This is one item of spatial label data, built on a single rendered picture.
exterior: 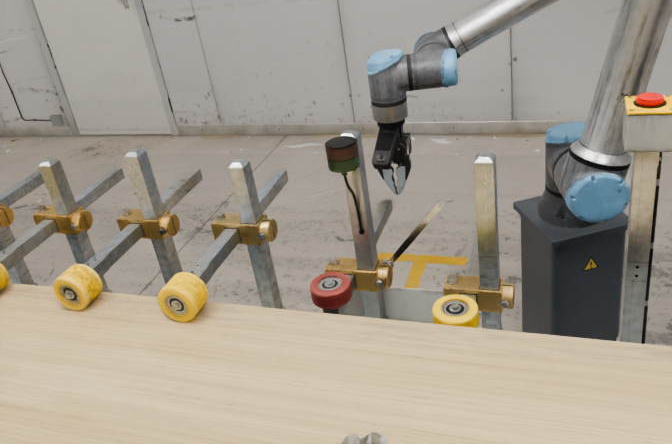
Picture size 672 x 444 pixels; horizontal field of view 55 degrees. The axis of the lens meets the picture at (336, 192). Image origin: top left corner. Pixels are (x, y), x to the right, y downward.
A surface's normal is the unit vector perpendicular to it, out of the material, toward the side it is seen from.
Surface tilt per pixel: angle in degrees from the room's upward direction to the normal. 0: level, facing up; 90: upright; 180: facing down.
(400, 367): 0
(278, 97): 90
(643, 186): 90
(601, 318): 90
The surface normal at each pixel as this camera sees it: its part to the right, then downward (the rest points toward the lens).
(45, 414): -0.15, -0.88
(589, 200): -0.07, 0.55
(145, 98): -0.32, 0.48
